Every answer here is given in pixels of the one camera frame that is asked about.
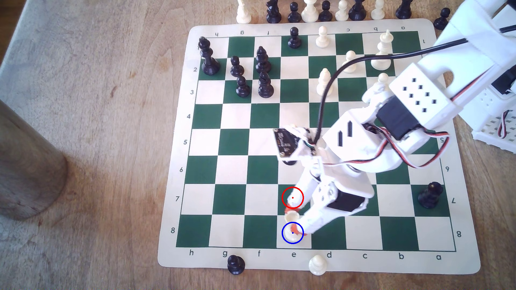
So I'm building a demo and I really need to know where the black bishop chess piece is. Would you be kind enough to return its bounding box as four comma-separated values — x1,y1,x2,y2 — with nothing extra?
258,72,275,99
255,46,272,74

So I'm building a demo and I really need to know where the black pawn chess piece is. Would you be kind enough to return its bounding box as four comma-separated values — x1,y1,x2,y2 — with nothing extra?
236,76,251,98
227,255,246,276
319,1,334,22
287,2,302,23
288,27,302,49
230,56,245,78
434,8,451,31

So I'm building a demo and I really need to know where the red black base wire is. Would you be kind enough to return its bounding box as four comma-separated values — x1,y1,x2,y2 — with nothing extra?
497,108,510,138

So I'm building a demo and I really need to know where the black wrist camera board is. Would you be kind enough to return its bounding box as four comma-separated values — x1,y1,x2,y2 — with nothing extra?
273,126,313,160

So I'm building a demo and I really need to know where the black camera cable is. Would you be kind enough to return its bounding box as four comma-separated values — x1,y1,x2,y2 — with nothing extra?
316,25,516,146

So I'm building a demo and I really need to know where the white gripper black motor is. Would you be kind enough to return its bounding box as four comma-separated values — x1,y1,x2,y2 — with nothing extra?
285,159,375,236

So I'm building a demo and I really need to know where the white king chess piece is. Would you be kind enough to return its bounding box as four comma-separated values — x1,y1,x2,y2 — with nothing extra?
370,29,393,71

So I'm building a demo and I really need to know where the white perforated mounting plate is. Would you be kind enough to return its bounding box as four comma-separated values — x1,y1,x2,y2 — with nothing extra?
472,111,516,154

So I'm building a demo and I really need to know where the black king chess piece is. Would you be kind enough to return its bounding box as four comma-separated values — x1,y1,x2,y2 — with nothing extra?
198,36,221,76

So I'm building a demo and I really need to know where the red black servo wire bundle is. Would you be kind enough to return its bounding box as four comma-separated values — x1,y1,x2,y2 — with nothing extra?
322,72,490,169

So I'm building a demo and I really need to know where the slim white chess piece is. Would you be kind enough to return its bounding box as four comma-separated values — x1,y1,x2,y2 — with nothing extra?
236,0,252,24

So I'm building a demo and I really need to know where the black knight chess piece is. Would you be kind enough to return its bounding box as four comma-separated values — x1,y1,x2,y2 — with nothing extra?
266,0,282,24

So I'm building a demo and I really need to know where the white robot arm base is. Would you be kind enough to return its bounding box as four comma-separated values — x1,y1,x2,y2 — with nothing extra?
456,66,516,135

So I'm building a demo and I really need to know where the round wooden post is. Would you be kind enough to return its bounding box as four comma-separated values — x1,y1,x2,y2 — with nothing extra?
0,99,68,221

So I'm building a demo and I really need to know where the black pawn right edge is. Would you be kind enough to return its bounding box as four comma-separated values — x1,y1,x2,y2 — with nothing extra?
418,182,444,209

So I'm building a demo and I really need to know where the wide black chess piece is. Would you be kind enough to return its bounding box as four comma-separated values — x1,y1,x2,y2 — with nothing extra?
395,0,413,20
348,0,367,21

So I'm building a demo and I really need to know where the wide white chess piece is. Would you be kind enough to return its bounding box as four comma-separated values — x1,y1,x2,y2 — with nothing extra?
302,0,319,23

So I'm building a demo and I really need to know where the white bishop chess piece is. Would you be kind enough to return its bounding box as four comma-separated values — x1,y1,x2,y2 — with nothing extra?
316,68,334,97

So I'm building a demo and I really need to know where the green white chess board mat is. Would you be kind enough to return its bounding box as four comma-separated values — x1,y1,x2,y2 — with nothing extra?
157,18,481,276

